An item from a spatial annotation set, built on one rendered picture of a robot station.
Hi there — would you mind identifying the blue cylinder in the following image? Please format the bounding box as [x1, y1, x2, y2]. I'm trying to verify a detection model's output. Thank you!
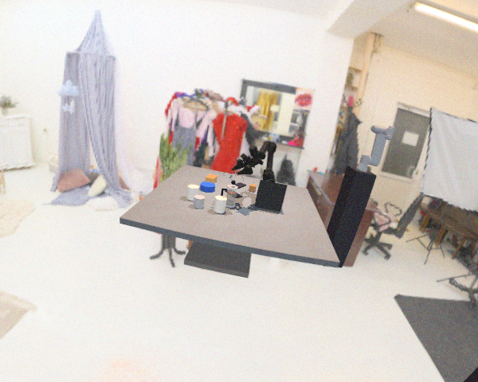
[200, 181, 215, 193]

